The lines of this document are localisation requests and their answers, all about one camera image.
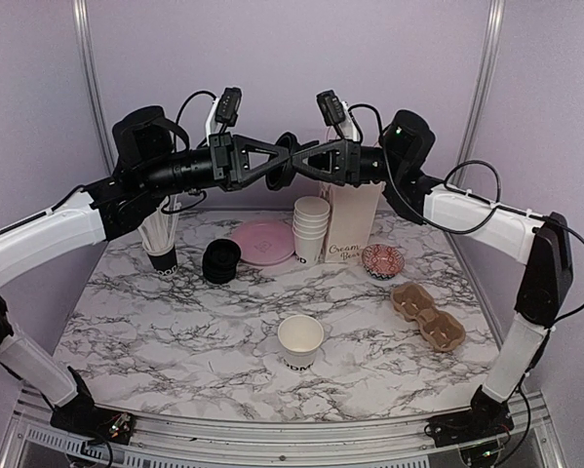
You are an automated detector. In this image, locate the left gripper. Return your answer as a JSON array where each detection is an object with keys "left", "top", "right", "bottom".
[{"left": 139, "top": 130, "right": 290, "bottom": 197}]

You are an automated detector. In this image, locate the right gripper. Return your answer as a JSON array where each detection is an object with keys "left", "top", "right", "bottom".
[{"left": 282, "top": 137, "right": 404, "bottom": 185}]

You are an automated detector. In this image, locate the white paper cup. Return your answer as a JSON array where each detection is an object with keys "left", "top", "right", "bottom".
[{"left": 277, "top": 315, "right": 325, "bottom": 372}]

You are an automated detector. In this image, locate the black cup lid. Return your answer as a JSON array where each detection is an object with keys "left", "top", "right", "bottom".
[{"left": 265, "top": 132, "right": 299, "bottom": 191}]

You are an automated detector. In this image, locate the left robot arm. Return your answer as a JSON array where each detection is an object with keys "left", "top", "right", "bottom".
[{"left": 0, "top": 105, "right": 291, "bottom": 434}]

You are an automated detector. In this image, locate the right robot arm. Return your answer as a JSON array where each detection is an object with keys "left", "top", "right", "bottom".
[{"left": 290, "top": 109, "right": 573, "bottom": 437}]

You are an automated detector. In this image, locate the paper takeout bag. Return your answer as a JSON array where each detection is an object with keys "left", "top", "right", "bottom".
[{"left": 320, "top": 182, "right": 383, "bottom": 263}]

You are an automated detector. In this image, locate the stack of white paper cups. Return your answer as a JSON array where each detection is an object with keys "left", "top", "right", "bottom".
[{"left": 292, "top": 196, "right": 331, "bottom": 266}]

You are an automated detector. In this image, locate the pink plate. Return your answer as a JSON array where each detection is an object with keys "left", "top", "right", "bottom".
[{"left": 231, "top": 219, "right": 294, "bottom": 266}]

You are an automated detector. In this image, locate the stack of black lids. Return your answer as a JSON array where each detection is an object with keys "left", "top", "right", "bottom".
[{"left": 202, "top": 239, "right": 242, "bottom": 285}]

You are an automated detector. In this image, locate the black cup with straws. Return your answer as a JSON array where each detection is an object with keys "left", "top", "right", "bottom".
[{"left": 137, "top": 196, "right": 181, "bottom": 279}]

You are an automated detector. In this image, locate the red patterned small bowl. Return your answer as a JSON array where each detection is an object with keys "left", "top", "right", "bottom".
[{"left": 362, "top": 244, "right": 406, "bottom": 280}]

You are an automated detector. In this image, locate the brown cardboard cup carrier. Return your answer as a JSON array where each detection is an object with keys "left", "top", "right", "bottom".
[{"left": 390, "top": 283, "right": 466, "bottom": 353}]

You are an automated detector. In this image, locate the right aluminium frame post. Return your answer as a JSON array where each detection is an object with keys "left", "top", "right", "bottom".
[{"left": 457, "top": 0, "right": 506, "bottom": 163}]

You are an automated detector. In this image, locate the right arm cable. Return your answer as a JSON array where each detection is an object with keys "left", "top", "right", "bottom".
[{"left": 349, "top": 101, "right": 584, "bottom": 321}]

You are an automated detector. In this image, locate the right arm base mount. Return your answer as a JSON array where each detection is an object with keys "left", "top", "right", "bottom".
[{"left": 424, "top": 387, "right": 515, "bottom": 448}]

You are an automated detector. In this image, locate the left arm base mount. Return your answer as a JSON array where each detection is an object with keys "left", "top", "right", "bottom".
[{"left": 50, "top": 367, "right": 136, "bottom": 446}]

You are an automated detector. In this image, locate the aluminium front rail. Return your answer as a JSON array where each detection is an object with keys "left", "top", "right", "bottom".
[{"left": 0, "top": 388, "right": 568, "bottom": 467}]

